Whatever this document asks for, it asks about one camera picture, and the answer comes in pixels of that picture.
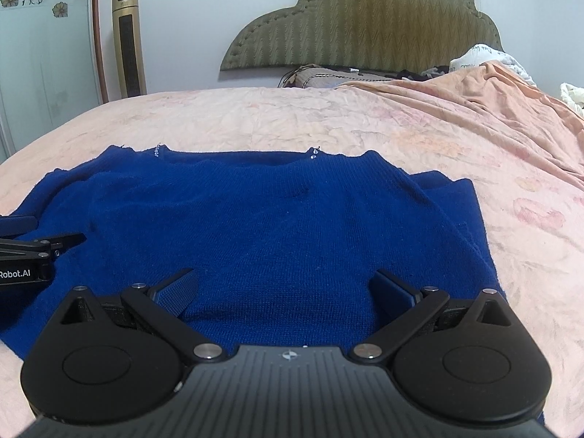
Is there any dark cloth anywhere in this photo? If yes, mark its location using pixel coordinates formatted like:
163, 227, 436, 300
393, 66, 452, 81

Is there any gold tower air conditioner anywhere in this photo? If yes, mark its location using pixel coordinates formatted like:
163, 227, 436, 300
112, 0, 147, 99

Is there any brown pillow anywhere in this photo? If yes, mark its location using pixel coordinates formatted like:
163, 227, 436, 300
279, 64, 399, 89

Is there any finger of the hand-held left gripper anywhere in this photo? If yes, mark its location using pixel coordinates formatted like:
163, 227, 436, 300
0, 233, 87, 261
0, 216, 39, 239

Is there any flower patterned sliding door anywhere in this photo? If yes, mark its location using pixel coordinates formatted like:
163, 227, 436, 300
0, 0, 110, 160

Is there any blue beaded knit sweater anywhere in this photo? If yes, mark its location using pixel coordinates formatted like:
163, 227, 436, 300
0, 143, 547, 426

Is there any pink floral bed blanket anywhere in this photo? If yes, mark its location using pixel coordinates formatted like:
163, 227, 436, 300
0, 86, 584, 438

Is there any white quilt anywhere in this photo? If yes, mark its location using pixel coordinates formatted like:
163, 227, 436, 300
449, 44, 538, 86

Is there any white crumpled bedding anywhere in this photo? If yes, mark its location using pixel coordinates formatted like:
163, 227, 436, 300
560, 82, 584, 116

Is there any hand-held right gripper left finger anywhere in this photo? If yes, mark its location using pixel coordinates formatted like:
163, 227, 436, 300
55, 268, 229, 366

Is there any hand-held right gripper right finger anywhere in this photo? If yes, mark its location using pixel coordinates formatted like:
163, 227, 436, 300
353, 269, 512, 366

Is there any olive upholstered headboard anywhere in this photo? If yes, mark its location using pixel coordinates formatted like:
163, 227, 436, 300
220, 0, 505, 72

